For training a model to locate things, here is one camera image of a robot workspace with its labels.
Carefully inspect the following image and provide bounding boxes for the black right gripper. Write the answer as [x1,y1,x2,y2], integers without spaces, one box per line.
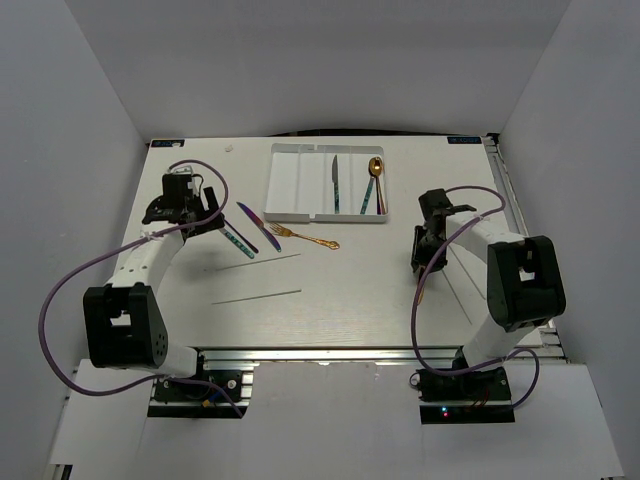
[410,225,448,275]

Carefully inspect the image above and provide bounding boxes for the purple iridescent spoon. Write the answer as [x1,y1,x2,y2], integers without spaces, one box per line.
[376,177,387,215]

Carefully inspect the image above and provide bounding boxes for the silver spoon teal handle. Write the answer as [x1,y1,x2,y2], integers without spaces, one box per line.
[359,175,376,215]

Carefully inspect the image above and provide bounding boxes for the gold spoon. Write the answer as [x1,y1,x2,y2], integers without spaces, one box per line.
[368,156,384,185]

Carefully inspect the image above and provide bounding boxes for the purple iridescent knife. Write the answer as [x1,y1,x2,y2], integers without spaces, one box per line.
[236,201,282,252]

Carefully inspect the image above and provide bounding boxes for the silver fork teal handle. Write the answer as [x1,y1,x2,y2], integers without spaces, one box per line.
[220,228,255,259]

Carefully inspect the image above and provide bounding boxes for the silver knife teal handle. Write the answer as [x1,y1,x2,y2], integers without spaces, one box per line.
[331,154,340,215]

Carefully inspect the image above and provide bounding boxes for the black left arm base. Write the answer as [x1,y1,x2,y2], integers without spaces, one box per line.
[147,360,256,420]

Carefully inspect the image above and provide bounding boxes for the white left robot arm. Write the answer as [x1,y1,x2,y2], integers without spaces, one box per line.
[83,168,223,399]

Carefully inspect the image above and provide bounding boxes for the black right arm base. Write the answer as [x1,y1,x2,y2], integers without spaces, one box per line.
[409,367,515,425]

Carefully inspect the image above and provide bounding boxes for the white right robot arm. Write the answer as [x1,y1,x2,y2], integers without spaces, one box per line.
[410,185,566,399]

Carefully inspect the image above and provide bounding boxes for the gold ornate fork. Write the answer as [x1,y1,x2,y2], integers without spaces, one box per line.
[268,223,340,250]

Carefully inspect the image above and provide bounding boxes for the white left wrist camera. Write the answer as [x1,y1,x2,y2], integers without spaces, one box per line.
[168,166,199,191]

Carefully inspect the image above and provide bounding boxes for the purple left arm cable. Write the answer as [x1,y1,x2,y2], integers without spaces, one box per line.
[39,159,246,419]

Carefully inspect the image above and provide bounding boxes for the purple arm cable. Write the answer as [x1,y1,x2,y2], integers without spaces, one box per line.
[409,185,541,411]
[39,159,246,419]

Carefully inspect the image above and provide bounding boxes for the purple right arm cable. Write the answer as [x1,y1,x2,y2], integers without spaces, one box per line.
[409,185,541,411]

